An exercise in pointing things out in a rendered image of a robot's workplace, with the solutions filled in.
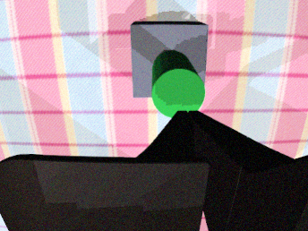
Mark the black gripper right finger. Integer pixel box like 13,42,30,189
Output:
187,111,308,231

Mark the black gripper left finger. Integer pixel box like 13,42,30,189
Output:
0,111,210,231

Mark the green cylinder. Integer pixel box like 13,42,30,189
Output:
152,50,205,118

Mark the grey square block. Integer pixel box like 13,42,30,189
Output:
130,21,209,98

